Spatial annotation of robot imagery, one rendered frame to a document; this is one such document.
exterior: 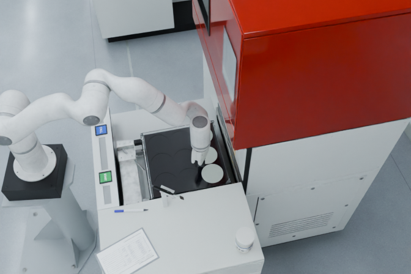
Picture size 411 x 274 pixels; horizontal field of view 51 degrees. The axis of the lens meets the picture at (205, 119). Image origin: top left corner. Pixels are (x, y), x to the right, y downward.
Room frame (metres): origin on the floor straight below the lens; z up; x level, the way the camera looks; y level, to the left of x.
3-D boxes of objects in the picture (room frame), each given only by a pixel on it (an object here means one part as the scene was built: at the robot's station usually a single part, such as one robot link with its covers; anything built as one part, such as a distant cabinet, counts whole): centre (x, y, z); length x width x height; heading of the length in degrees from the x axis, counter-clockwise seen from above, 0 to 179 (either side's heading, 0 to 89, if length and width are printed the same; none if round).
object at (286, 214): (1.38, -0.42, 0.41); 0.82 x 0.71 x 0.82; 12
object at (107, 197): (1.07, 0.47, 0.89); 0.55 x 0.09 x 0.14; 12
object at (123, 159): (1.08, 0.37, 0.89); 0.08 x 0.03 x 0.03; 102
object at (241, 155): (1.31, -0.08, 1.02); 0.82 x 0.03 x 0.40; 12
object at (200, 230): (0.68, 0.12, 0.89); 0.62 x 0.35 x 0.14; 102
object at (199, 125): (1.04, 0.02, 1.18); 0.09 x 0.08 x 0.13; 3
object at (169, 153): (1.08, 0.10, 0.90); 0.34 x 0.34 x 0.01; 12
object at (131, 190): (1.01, 0.36, 0.87); 0.36 x 0.08 x 0.03; 12
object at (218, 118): (1.14, -0.10, 0.89); 0.44 x 0.02 x 0.10; 12
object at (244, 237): (0.63, -0.14, 1.01); 0.07 x 0.07 x 0.10
